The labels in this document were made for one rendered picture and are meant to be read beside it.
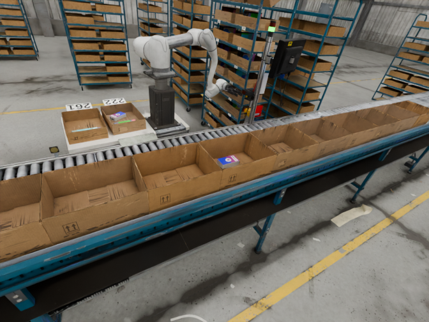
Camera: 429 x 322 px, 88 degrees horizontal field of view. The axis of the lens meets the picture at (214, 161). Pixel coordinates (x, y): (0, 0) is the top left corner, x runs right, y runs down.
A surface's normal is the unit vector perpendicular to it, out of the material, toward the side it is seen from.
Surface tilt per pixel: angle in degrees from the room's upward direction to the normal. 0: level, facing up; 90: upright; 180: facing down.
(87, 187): 89
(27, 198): 89
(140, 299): 0
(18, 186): 89
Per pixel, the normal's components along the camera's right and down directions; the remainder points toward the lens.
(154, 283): 0.11, -0.80
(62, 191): 0.50, 0.55
